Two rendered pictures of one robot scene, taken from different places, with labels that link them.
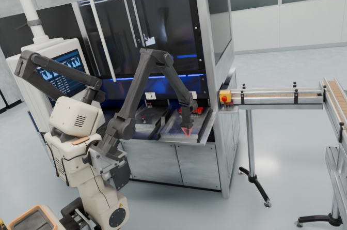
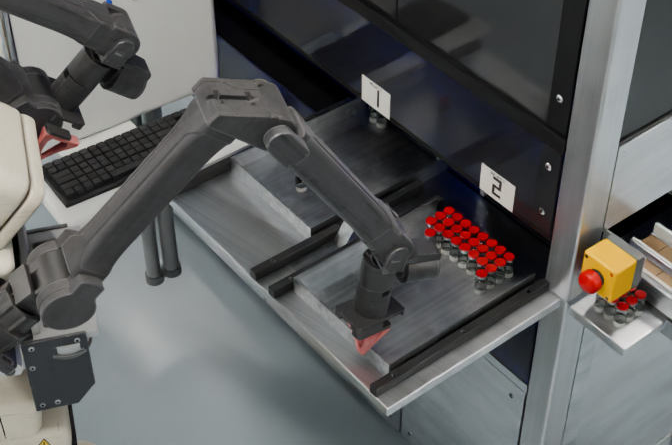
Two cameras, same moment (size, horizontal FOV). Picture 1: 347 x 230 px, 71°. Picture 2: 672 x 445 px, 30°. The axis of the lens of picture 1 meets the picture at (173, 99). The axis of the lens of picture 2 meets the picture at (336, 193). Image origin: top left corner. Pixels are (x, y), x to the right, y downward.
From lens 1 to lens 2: 99 cm
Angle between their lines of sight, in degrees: 29
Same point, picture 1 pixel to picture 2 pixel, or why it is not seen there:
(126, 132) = (58, 312)
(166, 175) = not seen: hidden behind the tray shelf
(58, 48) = not seen: outside the picture
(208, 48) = (597, 79)
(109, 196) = (12, 412)
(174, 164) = not seen: hidden behind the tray
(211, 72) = (583, 166)
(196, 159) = (459, 394)
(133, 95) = (116, 218)
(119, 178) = (51, 382)
